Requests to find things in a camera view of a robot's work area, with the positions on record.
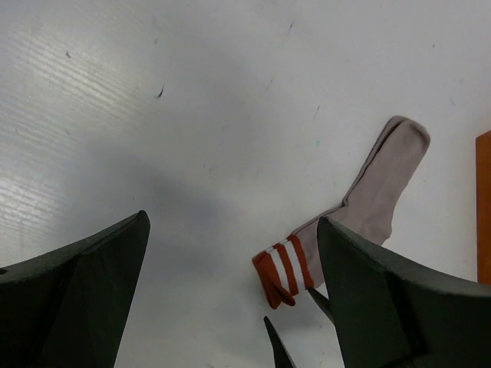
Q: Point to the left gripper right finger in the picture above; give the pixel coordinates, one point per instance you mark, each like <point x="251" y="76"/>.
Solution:
<point x="389" y="311"/>

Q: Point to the beige sock with red stripes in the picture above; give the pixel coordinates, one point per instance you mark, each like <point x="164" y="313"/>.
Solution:
<point x="293" y="264"/>

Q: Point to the orange compartment tray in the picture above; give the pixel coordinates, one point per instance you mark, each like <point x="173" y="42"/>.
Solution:
<point x="483" y="210"/>

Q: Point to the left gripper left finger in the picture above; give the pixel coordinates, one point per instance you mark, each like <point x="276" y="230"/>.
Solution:
<point x="69" y="307"/>

